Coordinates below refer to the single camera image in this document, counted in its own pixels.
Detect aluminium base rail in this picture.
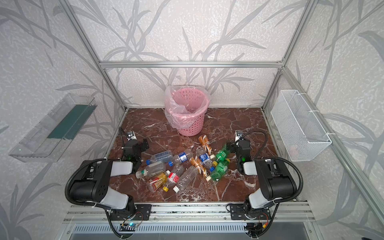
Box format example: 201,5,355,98
63,202,316,224

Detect right wiring bundle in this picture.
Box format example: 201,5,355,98
243,212,271,239

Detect yellow drink bottle red label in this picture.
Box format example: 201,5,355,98
147,170,171,193

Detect left circuit board with wires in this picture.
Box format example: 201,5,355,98
118,212,144,232

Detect clear bottle red label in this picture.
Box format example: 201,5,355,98
163,165,186,192

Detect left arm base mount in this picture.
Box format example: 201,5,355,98
110,204,152,221

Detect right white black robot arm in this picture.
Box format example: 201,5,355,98
225,139,304,215

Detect clear bottle white cap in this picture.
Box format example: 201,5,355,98
173,166,199,193

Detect clear bottle blue label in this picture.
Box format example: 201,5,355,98
146,151,173,165

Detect clear plastic bin liner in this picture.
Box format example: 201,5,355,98
164,85,212,130

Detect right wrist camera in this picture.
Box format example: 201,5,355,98
235,130,244,141

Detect pink perforated plastic bin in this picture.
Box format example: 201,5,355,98
165,86,210,137

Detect clear bottle green label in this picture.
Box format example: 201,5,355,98
136,162,166,179

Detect clear acrylic wall shelf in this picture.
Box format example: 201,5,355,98
9,94,98,163

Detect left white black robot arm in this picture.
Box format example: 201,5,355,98
65,139,149,212

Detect white wire mesh basket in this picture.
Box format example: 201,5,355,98
271,90,332,162

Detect small water bottle blue label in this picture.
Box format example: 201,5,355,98
196,147,215,173

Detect clear bottle blue cap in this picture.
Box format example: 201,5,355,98
168,149,193,167

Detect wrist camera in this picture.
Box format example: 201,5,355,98
235,130,244,141
125,131,137,141

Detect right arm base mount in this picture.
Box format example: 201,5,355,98
226,201,271,221

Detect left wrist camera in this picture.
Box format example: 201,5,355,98
125,131,137,141

